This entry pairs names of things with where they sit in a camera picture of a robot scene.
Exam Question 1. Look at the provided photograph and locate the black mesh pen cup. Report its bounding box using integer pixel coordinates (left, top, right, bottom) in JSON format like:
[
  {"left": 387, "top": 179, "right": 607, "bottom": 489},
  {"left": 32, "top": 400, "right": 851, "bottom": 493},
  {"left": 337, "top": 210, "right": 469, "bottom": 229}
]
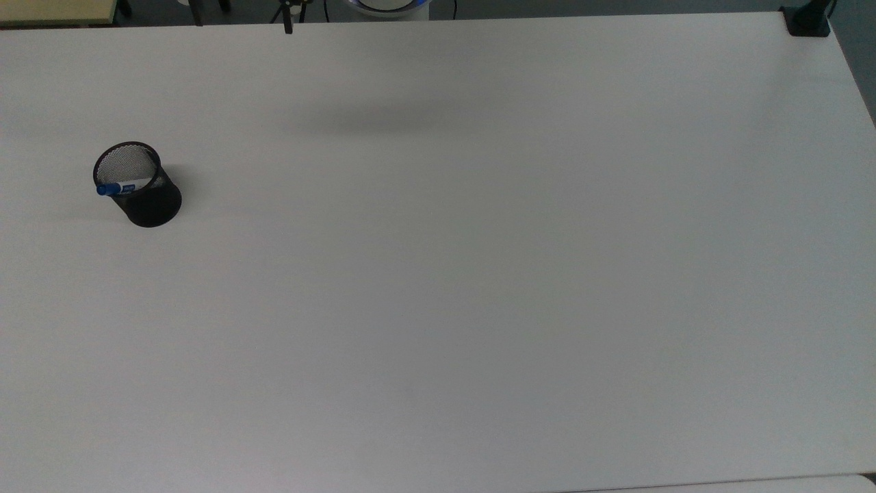
[{"left": 92, "top": 141, "right": 183, "bottom": 229}]

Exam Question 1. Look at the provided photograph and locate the yellow wooden table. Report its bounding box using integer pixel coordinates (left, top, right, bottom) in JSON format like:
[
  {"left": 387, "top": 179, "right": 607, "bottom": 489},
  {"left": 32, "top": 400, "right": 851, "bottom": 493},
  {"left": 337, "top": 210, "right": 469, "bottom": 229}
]
[{"left": 0, "top": 0, "right": 119, "bottom": 28}]

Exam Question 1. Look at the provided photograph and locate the black corner table clamp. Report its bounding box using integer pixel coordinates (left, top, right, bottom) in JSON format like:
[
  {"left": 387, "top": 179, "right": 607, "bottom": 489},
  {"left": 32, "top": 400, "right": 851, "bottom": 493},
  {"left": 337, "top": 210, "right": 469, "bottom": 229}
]
[{"left": 780, "top": 0, "right": 838, "bottom": 38}]

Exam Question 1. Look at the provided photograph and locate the adjacent white table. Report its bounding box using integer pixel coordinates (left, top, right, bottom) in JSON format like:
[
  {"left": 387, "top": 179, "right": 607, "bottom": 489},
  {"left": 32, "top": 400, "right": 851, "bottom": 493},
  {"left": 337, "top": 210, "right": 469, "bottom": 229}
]
[{"left": 565, "top": 473, "right": 876, "bottom": 493}]

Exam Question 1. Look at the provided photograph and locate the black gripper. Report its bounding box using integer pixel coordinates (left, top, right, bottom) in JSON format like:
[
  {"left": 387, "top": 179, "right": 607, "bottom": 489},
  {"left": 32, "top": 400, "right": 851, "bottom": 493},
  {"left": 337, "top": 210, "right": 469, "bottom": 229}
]
[{"left": 276, "top": 0, "right": 307, "bottom": 35}]

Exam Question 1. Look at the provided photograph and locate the white marker with blue cap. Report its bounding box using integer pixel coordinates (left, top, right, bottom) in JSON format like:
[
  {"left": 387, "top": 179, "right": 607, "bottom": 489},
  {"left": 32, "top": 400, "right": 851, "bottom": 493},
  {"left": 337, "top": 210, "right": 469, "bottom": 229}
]
[{"left": 96, "top": 179, "right": 150, "bottom": 197}]

